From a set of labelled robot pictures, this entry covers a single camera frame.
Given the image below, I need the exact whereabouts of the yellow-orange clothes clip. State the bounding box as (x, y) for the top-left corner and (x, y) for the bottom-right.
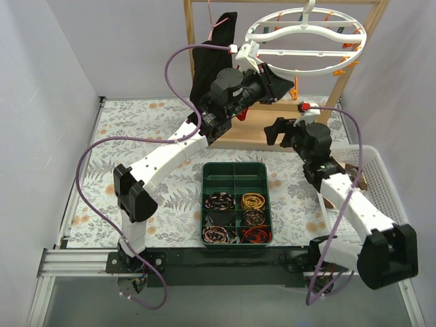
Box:
(332, 43), (362, 76)

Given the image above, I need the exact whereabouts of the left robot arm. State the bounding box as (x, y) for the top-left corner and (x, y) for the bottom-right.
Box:
(113, 63), (294, 273)

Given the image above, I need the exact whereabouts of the brown beige striped sock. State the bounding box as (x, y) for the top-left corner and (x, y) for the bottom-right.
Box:
(344, 163), (368, 191)

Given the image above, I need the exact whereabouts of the yellow rolled tie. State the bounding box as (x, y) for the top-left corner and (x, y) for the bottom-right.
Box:
(240, 193), (266, 211)

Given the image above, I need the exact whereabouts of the floral tablecloth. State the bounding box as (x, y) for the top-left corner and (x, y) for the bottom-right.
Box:
(67, 99), (328, 248)

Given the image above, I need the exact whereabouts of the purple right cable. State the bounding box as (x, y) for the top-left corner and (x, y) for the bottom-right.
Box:
(305, 106), (362, 306)

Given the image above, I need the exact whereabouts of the wooden rack post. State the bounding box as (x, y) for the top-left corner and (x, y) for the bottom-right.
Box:
(183, 0), (195, 77)
(316, 0), (390, 125)

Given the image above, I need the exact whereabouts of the left wooden rack post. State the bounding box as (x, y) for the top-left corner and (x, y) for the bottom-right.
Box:
(183, 0), (195, 77)

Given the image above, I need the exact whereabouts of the white round clip hanger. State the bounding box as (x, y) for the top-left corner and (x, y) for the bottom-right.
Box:
(244, 1), (368, 79)

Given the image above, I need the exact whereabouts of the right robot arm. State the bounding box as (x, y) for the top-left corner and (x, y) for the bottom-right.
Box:
(264, 117), (418, 290)

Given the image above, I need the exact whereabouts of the white plastic basket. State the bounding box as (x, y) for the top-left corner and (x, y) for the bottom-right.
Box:
(317, 144), (409, 243)

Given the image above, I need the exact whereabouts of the orange clothes clip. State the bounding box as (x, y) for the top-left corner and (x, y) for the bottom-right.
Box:
(289, 76), (299, 101)

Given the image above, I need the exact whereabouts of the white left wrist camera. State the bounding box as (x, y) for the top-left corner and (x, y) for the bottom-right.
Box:
(235, 41), (260, 74)

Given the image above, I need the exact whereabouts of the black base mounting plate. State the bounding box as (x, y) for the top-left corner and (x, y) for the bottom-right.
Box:
(106, 247), (349, 289)

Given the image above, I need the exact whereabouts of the green divided organizer box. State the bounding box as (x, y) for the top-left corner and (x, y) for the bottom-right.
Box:
(200, 162), (273, 249)

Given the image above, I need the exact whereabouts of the aluminium frame rail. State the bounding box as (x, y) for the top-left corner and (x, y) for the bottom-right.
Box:
(27, 248), (120, 327)

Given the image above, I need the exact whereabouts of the wooden tray base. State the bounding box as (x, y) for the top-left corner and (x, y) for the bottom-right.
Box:
(210, 100), (300, 152)

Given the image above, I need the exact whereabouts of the black white patterned rolled tie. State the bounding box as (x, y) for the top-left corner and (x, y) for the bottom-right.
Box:
(204, 192), (236, 211)

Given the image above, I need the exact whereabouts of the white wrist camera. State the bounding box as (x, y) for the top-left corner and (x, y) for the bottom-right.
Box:
(235, 41), (260, 74)
(294, 102), (321, 127)

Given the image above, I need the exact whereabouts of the red christmas sock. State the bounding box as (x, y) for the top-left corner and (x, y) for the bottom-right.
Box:
(237, 108), (248, 121)

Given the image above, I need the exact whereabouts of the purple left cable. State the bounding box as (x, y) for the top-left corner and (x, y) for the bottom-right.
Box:
(77, 44), (236, 309)

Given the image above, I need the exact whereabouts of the black hanging garment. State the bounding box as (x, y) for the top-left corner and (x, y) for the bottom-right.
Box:
(189, 12), (238, 107)

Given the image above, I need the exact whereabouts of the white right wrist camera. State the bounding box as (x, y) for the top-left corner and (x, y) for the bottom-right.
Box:
(294, 102), (321, 127)

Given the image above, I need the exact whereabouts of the purple cable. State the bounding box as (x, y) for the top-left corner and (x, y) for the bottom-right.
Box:
(77, 44), (236, 309)
(305, 106), (362, 306)

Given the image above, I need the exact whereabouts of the black gold paisley rolled tie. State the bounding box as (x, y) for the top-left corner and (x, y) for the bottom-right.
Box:
(241, 209), (266, 227)

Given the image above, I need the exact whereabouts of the black orange rolled tie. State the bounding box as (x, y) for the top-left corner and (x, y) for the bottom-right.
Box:
(240, 225), (273, 244)

